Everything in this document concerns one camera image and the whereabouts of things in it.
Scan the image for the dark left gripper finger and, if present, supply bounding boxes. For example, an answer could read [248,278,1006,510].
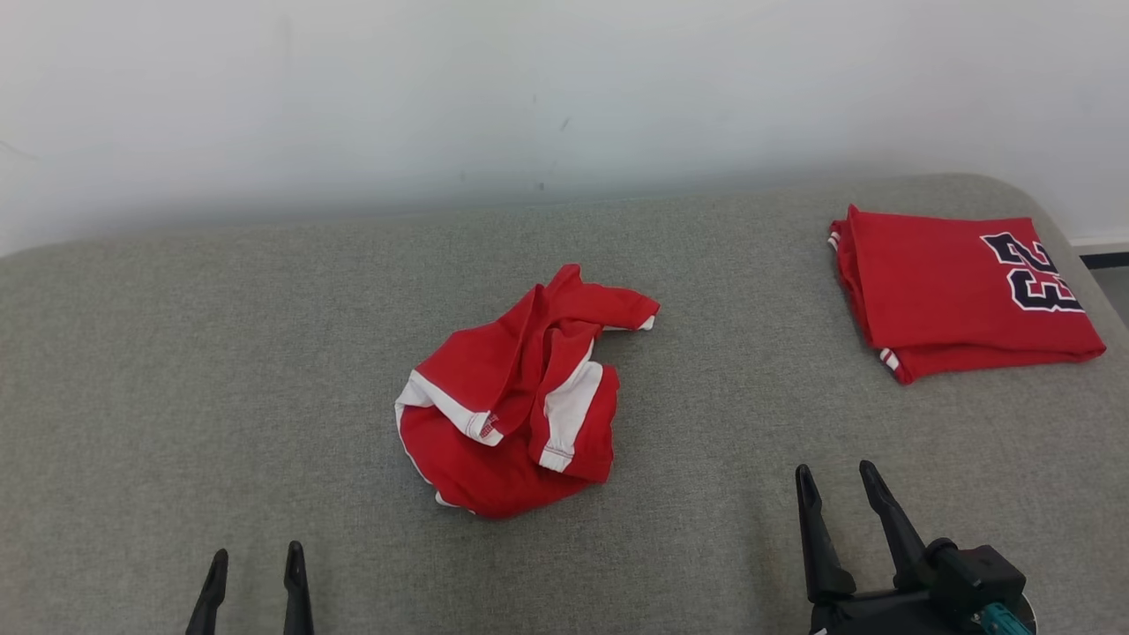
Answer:
[184,549,230,635]
[282,541,316,635]

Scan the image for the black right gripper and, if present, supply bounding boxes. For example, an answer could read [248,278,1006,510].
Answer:
[794,459,976,635]

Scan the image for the grey fabric sofa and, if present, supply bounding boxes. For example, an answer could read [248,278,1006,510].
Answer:
[0,174,1129,635]

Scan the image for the white and black baseboard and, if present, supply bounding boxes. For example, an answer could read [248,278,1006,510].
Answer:
[1067,233,1129,271]

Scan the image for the red jersey with white sleeves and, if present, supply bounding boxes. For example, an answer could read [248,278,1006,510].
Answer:
[826,204,1108,386]

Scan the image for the red shorts with white stripe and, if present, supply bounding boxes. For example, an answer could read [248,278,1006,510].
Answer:
[393,263,662,520]

